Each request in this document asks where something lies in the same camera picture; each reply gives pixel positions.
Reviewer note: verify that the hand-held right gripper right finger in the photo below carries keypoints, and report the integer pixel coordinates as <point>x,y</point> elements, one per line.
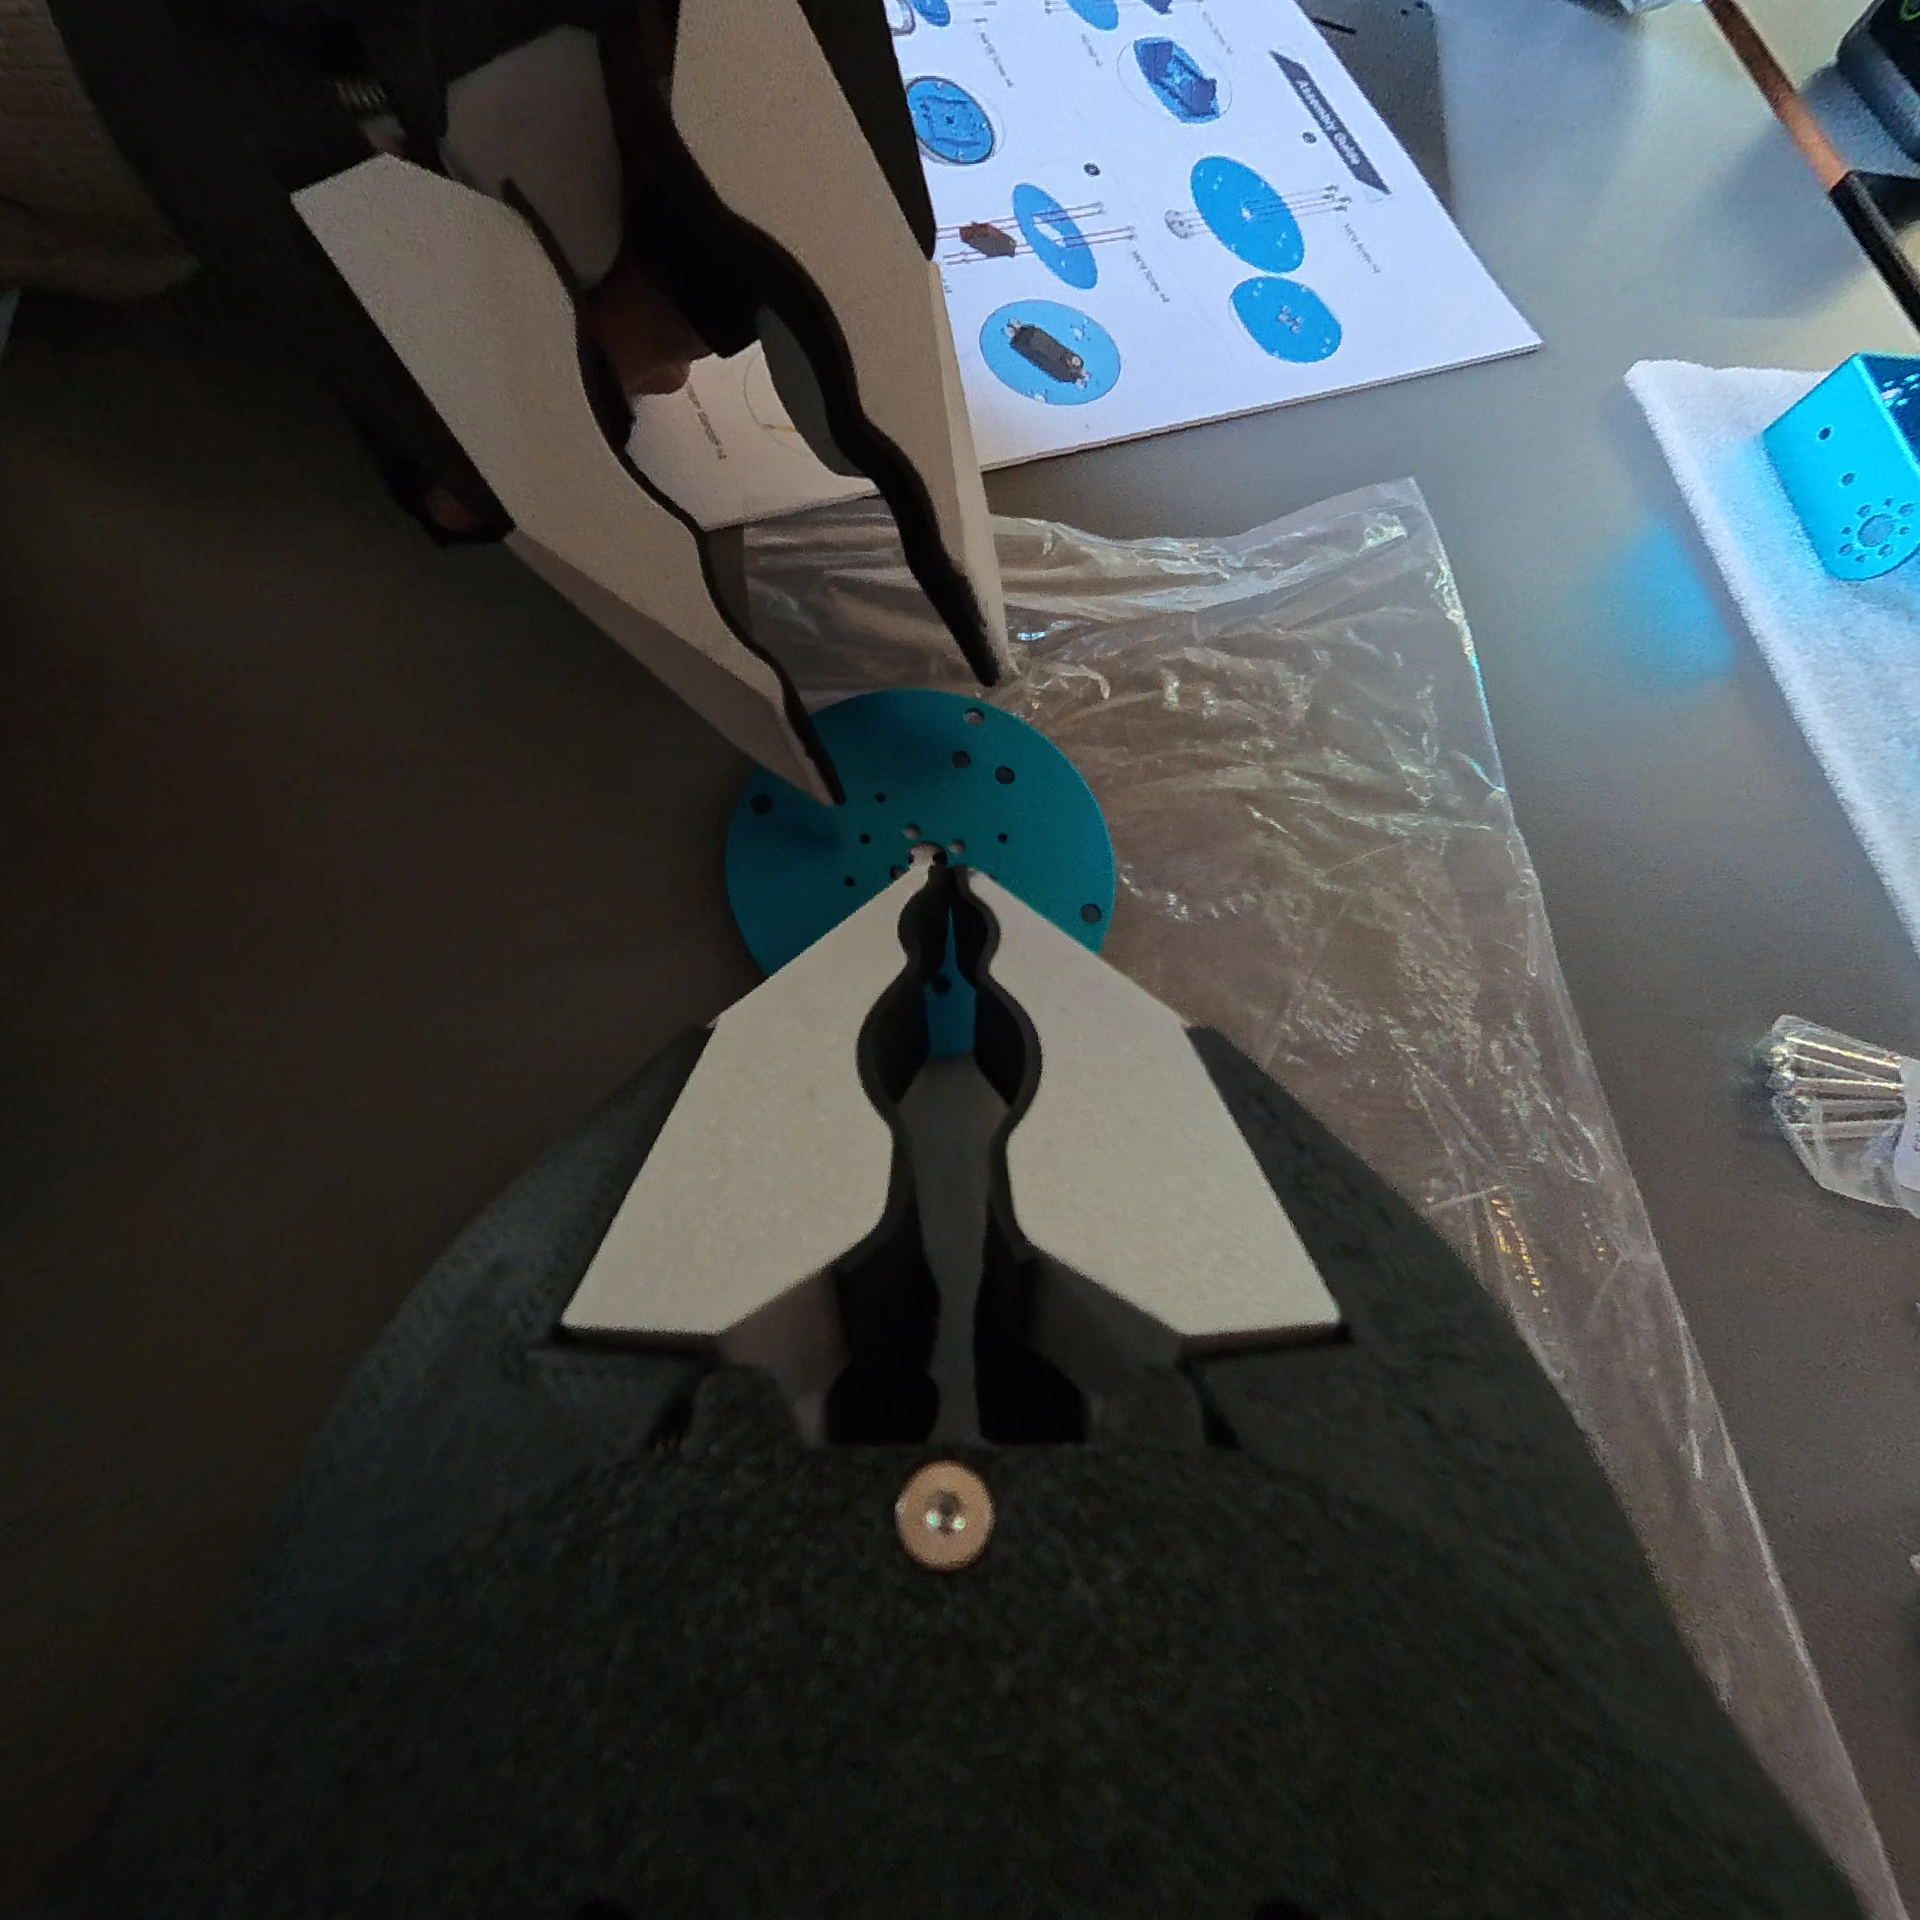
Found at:
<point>1155,1170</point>

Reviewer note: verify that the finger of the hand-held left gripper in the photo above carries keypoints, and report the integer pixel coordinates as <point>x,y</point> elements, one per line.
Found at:
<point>495,389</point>
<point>870,329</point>

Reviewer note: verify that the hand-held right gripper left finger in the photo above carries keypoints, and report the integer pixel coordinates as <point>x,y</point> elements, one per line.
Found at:
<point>751,1170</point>

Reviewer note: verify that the blue round metal plate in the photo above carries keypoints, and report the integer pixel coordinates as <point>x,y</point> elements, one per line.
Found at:
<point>1037,839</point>

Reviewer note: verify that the person's left hand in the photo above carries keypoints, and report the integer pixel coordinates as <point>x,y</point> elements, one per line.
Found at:
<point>646,338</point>

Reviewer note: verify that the assembly guide booklet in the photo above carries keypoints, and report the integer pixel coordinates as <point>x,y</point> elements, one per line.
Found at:
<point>1155,376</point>

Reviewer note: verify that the clear plastic bag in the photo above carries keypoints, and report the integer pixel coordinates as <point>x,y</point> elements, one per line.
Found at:
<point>1277,780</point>

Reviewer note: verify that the white foam sheet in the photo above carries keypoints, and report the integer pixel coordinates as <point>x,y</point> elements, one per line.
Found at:
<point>1725,569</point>

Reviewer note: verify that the blue U-shaped metal bracket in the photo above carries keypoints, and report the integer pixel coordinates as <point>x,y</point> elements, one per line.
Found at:
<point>1853,480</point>

